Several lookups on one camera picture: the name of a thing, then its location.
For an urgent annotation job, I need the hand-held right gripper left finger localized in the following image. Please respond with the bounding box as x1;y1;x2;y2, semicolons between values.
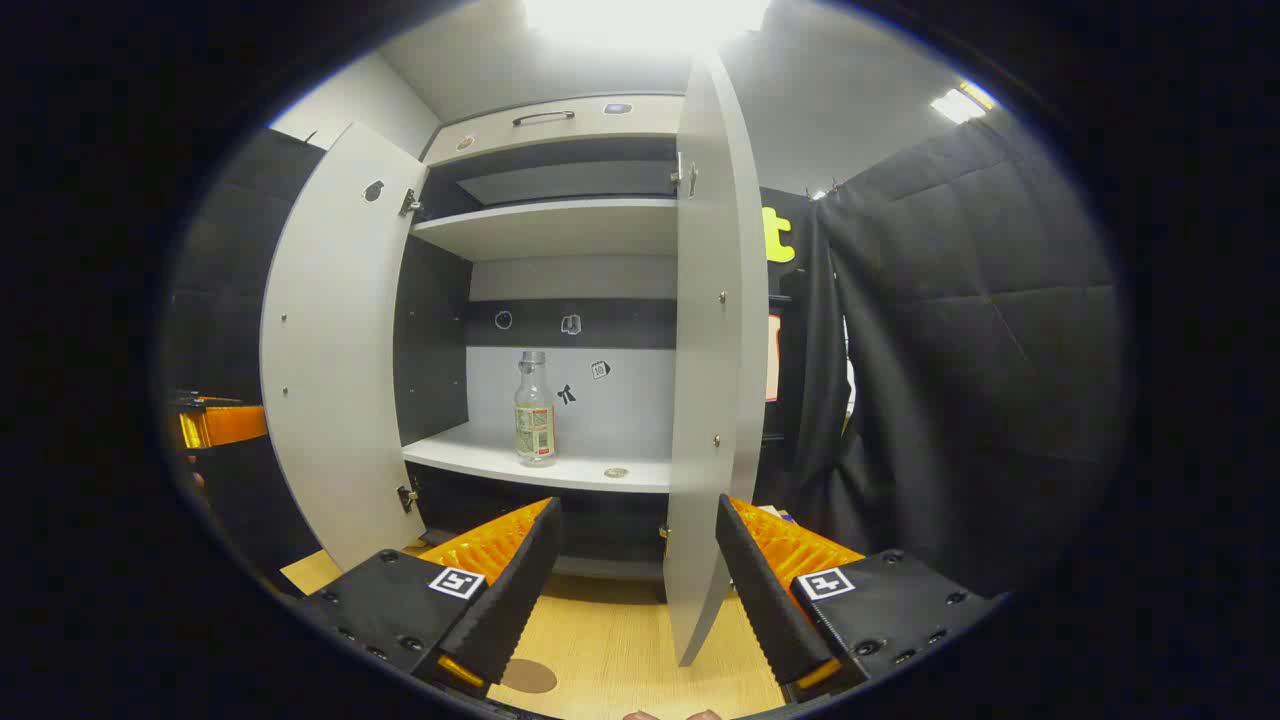
298;495;564;699

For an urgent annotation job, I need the black backdrop cloth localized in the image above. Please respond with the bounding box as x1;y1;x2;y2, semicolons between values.
165;120;1126;601

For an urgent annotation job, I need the brown round coaster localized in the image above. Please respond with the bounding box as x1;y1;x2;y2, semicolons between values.
500;658;559;695

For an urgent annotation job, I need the grey cabinet shelf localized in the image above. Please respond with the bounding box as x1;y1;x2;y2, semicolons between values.
410;197;681;263
402;420;673;494

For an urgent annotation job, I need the grey cabinet door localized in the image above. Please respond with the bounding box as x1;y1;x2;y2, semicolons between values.
260;122;431;573
663;50;771;667

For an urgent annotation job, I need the clear plastic bottle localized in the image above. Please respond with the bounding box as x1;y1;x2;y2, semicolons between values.
514;350;558;468

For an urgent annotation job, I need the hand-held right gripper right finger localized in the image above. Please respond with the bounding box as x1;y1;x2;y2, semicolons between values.
714;493;1004;704

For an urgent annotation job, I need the ceiling light panel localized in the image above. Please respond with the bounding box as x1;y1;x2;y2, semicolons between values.
930;80;998;126
522;0;773;53

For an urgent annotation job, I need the grey cabinet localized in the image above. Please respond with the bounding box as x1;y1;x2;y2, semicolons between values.
395;92;691;581

